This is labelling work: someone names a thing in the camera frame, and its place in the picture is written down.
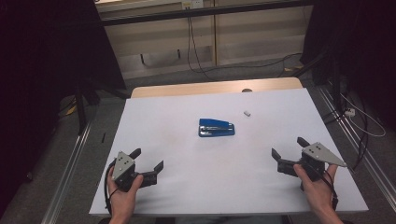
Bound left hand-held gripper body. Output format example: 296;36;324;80
111;150;141;192

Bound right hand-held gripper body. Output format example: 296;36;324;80
298;142;348;191

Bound blue stapler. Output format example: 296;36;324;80
198;118;236;138

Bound person's left hand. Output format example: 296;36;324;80
106;167;145;222

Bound person's right hand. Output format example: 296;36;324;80
292;163;340;217

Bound white table cover sheet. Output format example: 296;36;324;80
89;88;369;217

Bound black stand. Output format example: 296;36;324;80
74;78;132;136

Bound dark stand legs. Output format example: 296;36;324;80
290;46;342;105

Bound black curtain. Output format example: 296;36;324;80
0;0;127;216
300;0;396;133

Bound black horizontal bar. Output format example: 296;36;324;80
100;0;314;27

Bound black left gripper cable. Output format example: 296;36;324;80
104;159;119;217

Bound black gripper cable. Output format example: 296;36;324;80
104;159;119;217
320;172;339;213

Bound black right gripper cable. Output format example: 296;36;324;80
320;172;339;213

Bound aluminium floor rail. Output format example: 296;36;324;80
317;85;396;204
40;119;92;224

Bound black cable bundle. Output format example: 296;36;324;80
321;90;371;172

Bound white cable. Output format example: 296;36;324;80
339;92;388;138

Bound black floor cable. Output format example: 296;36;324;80
199;51;304;77

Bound black hanging cable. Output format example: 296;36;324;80
186;16;216;81

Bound white wall socket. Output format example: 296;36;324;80
181;0;205;10

